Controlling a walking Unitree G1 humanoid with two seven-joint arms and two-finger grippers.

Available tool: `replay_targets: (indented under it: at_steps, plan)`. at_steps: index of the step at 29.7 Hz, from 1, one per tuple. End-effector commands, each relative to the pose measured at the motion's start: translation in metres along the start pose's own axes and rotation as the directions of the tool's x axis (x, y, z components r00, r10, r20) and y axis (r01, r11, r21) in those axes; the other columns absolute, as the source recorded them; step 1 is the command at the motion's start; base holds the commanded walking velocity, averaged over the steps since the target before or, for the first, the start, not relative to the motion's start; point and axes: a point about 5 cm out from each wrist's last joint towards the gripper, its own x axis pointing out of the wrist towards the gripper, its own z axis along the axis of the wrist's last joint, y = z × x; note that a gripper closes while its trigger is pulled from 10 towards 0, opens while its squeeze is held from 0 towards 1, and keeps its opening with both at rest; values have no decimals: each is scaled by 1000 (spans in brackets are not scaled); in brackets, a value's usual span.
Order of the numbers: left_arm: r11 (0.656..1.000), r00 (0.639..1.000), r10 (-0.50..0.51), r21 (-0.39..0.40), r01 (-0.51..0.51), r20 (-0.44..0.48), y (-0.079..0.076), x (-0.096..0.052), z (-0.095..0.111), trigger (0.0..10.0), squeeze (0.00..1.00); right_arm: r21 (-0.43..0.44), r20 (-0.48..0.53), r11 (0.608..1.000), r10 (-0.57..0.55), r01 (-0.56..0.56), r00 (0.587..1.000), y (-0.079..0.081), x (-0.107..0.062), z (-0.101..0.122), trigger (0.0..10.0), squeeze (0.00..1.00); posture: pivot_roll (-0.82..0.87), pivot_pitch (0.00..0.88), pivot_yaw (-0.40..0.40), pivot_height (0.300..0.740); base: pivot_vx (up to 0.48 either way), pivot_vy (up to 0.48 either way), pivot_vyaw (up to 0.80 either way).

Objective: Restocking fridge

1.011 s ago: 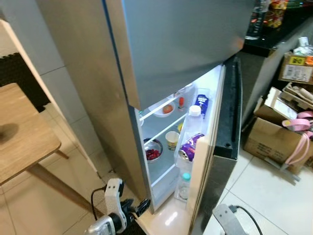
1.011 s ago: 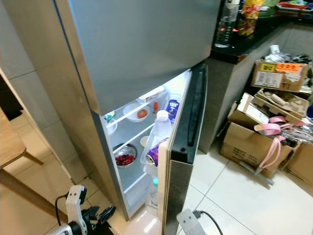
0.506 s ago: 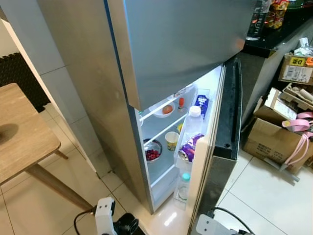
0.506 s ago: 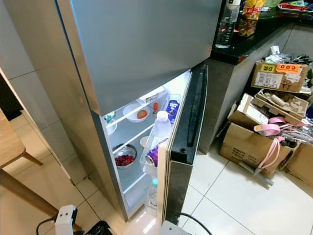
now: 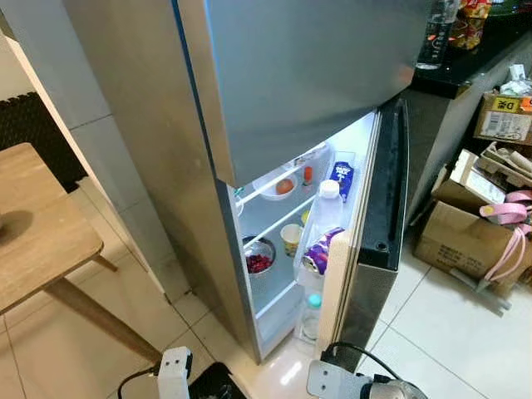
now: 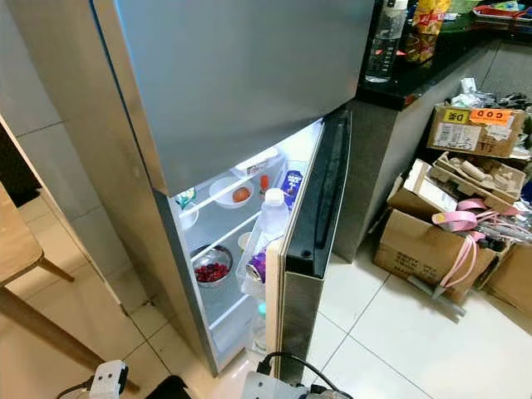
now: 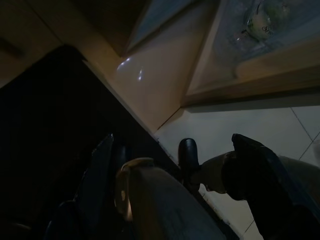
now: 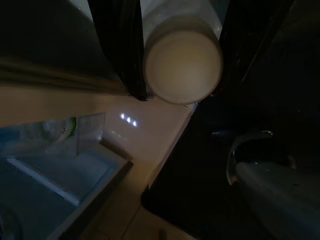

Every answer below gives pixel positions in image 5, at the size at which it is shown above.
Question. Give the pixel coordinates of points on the blue purple carton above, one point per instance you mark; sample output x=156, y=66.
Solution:
x=342, y=179

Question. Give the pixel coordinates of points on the moulded pulp packing tray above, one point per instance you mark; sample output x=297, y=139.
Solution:
x=507, y=162

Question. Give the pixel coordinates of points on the light wooden table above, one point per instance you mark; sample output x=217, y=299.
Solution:
x=41, y=224

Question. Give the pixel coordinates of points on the grey metal bar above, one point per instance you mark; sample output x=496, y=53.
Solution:
x=478, y=287

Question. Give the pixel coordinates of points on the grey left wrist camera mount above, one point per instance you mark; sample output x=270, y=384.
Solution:
x=174, y=374

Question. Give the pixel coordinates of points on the purple snack packet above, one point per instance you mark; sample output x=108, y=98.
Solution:
x=320, y=253

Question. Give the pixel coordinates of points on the cardboard box orange label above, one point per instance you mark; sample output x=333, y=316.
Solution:
x=503, y=125

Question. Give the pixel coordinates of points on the white bowl with orange food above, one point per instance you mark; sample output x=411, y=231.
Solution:
x=278, y=187

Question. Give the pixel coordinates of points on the silver freezer door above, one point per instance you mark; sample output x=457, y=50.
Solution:
x=316, y=75

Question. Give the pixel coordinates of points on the white paper cup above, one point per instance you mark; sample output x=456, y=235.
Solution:
x=291, y=241

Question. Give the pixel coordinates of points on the silver refrigerator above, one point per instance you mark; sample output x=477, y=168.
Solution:
x=150, y=125

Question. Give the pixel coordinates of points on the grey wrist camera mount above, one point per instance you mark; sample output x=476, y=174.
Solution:
x=332, y=381
x=174, y=374

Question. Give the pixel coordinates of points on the black floor rug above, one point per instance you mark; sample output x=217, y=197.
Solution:
x=216, y=384

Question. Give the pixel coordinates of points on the white capped clear bottle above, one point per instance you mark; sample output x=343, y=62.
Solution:
x=328, y=212

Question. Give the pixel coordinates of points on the small red bottle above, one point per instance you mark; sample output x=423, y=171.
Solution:
x=307, y=176

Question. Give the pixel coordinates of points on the open cardboard box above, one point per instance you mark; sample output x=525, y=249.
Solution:
x=465, y=179

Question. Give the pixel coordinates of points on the black kitchen counter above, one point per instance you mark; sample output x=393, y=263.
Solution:
x=465, y=71

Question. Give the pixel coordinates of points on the pink plastic hanger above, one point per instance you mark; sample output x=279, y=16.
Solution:
x=507, y=212

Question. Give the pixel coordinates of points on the black foam puzzle mat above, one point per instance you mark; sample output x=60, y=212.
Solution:
x=33, y=133

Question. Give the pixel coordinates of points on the crumpled plastic bag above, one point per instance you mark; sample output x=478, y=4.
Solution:
x=515, y=83

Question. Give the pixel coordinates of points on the white lidded food container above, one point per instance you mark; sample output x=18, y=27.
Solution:
x=309, y=155

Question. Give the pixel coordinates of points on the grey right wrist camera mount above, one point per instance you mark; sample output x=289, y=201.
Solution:
x=332, y=381

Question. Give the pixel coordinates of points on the green white packet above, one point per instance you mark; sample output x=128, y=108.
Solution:
x=239, y=193

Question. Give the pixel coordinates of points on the teal capped water bottle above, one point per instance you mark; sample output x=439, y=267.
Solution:
x=312, y=320

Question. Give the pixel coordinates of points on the steel bowl of berries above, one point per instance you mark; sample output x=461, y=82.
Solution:
x=259, y=258

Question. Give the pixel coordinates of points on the yellow red snack bag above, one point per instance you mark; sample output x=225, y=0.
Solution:
x=471, y=25

